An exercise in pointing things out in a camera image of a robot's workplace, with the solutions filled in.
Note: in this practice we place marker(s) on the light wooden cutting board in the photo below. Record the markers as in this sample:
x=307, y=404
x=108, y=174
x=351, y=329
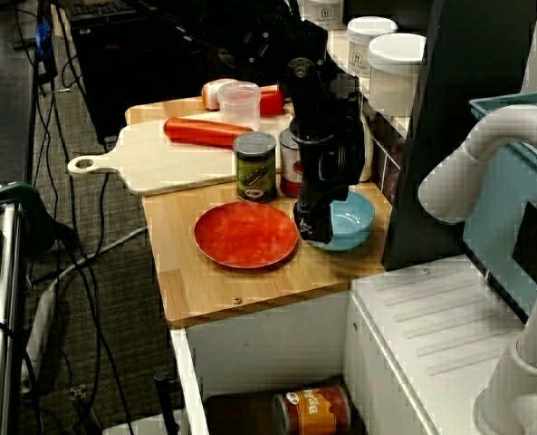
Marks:
x=159, y=167

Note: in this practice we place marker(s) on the black keyboard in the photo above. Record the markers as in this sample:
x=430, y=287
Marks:
x=100, y=8

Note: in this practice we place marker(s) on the grey toy faucet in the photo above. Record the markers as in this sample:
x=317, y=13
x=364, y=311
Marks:
x=458, y=181

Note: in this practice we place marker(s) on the orange toy sausage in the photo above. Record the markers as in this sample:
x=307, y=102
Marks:
x=204, y=133

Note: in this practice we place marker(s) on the orange beans can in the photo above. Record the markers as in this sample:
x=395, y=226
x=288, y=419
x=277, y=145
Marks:
x=313, y=410

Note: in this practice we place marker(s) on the red orange plate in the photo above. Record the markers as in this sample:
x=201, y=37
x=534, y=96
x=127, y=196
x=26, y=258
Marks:
x=245, y=235

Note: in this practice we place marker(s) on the white plastic bottle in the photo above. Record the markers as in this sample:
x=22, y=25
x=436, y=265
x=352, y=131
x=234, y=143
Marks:
x=367, y=158

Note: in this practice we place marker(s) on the green pea print can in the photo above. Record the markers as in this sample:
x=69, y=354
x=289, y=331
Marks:
x=254, y=172

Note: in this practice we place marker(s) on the white power strip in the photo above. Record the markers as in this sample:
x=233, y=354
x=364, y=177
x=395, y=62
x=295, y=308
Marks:
x=39, y=326

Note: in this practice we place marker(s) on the dark grey shelf unit frame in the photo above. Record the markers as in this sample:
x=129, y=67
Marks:
x=453, y=136

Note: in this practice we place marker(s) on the salmon sushi toy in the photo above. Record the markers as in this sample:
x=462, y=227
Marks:
x=210, y=95

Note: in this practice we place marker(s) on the tall clear jar white lid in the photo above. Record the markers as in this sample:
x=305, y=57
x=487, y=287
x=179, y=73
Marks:
x=395, y=77

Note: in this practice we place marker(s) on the tomato print can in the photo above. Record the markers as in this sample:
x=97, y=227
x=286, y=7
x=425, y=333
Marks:
x=288, y=172

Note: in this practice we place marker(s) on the dark green tool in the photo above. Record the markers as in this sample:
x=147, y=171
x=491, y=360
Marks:
x=10, y=192

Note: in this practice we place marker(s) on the black stand post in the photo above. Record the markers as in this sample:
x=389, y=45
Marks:
x=168, y=408

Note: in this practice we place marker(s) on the aluminium frame rail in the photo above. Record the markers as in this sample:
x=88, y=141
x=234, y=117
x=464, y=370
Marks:
x=1, y=317

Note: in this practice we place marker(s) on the light blue bowl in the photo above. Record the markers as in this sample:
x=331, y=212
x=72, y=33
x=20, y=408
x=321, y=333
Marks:
x=354, y=217

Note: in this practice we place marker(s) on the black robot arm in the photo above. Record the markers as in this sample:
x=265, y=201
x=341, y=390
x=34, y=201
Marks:
x=272, y=41

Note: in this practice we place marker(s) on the small clear jar white lid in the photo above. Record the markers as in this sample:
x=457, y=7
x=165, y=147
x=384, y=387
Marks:
x=363, y=45

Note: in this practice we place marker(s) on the blue tape piece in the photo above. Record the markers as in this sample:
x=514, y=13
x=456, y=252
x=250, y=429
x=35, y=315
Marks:
x=44, y=41

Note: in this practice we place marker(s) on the light wooden shelf board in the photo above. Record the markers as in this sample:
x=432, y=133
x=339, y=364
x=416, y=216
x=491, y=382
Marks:
x=338, y=50

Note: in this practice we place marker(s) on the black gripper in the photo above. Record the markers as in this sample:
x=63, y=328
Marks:
x=327, y=172

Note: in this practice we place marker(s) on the brass countertop screw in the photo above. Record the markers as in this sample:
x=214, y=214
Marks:
x=237, y=300

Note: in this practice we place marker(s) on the clear plastic cup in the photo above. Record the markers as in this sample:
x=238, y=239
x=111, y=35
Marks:
x=238, y=109

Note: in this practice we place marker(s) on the white toy sink unit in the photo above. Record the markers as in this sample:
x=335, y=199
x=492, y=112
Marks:
x=295, y=344

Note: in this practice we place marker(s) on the blue plastic bin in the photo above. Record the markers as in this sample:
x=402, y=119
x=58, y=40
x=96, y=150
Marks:
x=490, y=235

